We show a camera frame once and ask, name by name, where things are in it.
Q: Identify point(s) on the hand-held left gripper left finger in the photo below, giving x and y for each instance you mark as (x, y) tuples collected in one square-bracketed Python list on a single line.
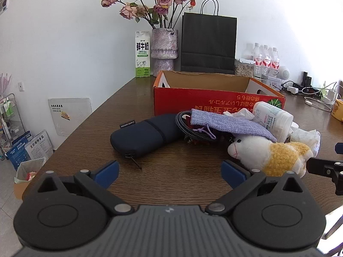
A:
[(107, 172)]

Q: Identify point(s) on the black paper bag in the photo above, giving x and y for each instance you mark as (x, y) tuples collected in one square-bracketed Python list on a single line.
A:
[(209, 42)]

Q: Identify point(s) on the black rectangular tube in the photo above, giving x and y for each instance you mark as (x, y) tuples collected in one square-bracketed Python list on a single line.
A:
[(309, 80), (304, 78)]

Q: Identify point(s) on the black electronic device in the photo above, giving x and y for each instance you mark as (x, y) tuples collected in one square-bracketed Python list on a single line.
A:
[(312, 91)]

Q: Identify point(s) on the blue printed box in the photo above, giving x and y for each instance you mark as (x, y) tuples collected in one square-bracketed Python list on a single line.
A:
[(17, 151)]

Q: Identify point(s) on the white round speaker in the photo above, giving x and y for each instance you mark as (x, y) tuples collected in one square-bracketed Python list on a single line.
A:
[(284, 73)]

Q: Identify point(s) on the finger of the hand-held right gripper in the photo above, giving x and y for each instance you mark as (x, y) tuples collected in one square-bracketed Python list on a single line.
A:
[(339, 148), (321, 166)]

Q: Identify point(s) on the red label water bottle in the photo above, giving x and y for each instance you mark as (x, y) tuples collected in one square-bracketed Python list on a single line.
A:
[(275, 60), (266, 57), (257, 55)]

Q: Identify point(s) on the red cardboard box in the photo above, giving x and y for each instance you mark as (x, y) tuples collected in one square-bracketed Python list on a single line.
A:
[(174, 99)]

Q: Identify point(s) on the grey printed pack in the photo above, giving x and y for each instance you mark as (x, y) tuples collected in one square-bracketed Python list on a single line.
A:
[(38, 146)]

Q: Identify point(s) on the dried pink roses bouquet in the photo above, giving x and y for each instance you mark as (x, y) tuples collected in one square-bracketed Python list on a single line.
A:
[(164, 0)]

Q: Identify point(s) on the white printed box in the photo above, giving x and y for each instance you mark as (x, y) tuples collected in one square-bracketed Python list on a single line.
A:
[(275, 83)]

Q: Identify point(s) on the pink decorative grass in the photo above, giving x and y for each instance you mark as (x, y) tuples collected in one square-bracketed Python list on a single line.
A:
[(4, 84)]

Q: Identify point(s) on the cardboard trash box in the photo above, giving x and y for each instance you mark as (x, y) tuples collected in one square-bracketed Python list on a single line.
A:
[(25, 171)]

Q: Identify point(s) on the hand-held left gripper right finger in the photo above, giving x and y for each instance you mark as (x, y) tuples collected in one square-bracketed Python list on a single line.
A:
[(233, 174)]

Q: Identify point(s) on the white wall panel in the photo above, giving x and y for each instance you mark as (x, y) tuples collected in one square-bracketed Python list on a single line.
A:
[(72, 112)]

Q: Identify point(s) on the white power adapter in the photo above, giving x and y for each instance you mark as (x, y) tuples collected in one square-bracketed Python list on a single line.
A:
[(292, 89)]

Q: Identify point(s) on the dark blue zip pouch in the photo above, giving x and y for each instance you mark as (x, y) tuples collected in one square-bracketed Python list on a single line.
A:
[(144, 136)]

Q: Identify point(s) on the purple stone vase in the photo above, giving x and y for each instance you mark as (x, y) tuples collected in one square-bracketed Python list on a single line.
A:
[(163, 45)]

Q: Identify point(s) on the clear jar of seeds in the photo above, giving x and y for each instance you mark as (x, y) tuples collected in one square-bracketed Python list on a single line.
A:
[(243, 69)]

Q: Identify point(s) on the white and yellow plush sheep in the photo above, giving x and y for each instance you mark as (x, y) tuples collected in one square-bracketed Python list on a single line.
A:
[(257, 150)]

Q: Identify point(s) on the white wall socket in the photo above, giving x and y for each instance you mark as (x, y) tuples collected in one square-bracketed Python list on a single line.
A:
[(21, 86)]

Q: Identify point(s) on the milk carton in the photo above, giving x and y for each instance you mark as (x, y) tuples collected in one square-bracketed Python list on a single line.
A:
[(142, 56)]

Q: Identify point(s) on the yellow printed box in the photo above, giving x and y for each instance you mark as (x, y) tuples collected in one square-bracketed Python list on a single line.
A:
[(339, 111)]

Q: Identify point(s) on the white plastic bottle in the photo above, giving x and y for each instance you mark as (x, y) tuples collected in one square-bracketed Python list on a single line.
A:
[(270, 117)]

